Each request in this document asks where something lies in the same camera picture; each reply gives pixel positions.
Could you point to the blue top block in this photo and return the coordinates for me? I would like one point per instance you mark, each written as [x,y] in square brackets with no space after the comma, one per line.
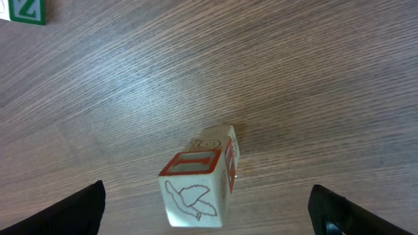
[206,144]

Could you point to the yellow block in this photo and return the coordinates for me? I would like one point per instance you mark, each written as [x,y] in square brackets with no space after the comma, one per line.
[218,131]

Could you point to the white block teal side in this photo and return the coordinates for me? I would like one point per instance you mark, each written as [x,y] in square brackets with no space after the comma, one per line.
[195,187]

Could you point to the white block green side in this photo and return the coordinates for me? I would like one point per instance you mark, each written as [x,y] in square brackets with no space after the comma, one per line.
[23,11]

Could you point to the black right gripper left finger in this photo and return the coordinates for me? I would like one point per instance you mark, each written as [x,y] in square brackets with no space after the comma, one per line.
[78,214]

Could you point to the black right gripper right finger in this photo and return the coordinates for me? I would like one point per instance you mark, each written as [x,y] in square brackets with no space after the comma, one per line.
[331,213]

